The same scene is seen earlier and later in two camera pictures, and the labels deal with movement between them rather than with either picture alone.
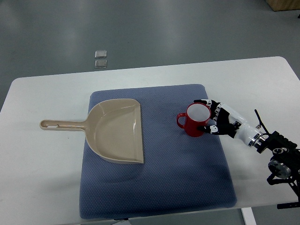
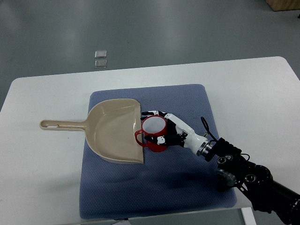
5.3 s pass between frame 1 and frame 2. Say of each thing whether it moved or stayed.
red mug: moved
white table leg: stayed
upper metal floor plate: stayed
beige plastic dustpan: stayed
